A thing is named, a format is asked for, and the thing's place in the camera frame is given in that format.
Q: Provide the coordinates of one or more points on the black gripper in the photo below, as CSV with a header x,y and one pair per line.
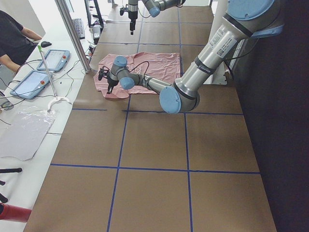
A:
x,y
111,83
132,16

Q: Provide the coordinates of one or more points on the blue teach pendant near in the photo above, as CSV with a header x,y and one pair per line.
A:
x,y
31,85

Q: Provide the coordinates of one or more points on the reacher grabber stick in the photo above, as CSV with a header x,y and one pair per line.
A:
x,y
56,97

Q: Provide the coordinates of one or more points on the blue teach pendant far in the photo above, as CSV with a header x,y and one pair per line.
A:
x,y
56,59

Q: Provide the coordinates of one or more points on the aluminium frame post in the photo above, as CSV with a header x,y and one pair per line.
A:
x,y
64,12

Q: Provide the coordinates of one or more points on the black camera tripod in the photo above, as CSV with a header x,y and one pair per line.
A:
x,y
4,199

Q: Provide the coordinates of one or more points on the red fire extinguisher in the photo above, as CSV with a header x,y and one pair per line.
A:
x,y
14,213

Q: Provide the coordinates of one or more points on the pink Snoopy t-shirt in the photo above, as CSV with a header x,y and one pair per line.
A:
x,y
162,66

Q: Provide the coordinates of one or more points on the black computer mouse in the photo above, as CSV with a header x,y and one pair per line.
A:
x,y
45,44

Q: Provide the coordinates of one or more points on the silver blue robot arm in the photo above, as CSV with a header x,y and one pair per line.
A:
x,y
154,7
243,19

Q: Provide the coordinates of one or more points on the black keyboard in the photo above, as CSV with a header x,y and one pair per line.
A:
x,y
79,27

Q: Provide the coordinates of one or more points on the blue teach pendant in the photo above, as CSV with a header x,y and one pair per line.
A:
x,y
31,85
56,59

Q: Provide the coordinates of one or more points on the clear plastic bag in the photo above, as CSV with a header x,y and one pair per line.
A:
x,y
25,134

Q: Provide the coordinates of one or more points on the person in black shirt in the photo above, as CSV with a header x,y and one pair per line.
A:
x,y
16,42

